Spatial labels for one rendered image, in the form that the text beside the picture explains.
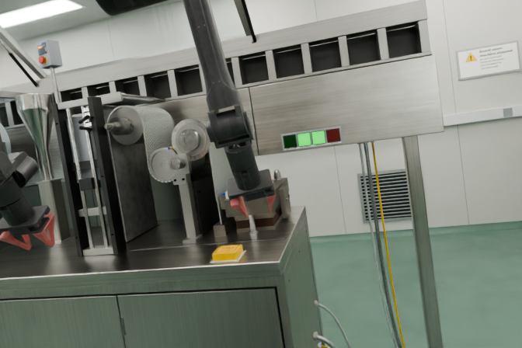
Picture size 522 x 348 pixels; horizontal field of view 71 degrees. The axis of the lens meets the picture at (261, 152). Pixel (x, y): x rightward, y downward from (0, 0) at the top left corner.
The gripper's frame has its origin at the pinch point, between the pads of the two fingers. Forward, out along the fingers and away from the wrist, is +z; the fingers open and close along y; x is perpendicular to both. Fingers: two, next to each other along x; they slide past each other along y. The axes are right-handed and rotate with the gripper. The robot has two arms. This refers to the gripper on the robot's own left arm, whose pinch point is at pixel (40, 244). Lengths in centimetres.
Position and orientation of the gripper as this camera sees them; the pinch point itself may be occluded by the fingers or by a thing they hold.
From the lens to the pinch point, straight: 106.9
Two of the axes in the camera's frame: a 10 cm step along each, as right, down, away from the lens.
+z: 1.5, 8.3, 5.4
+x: 0.3, 5.4, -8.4
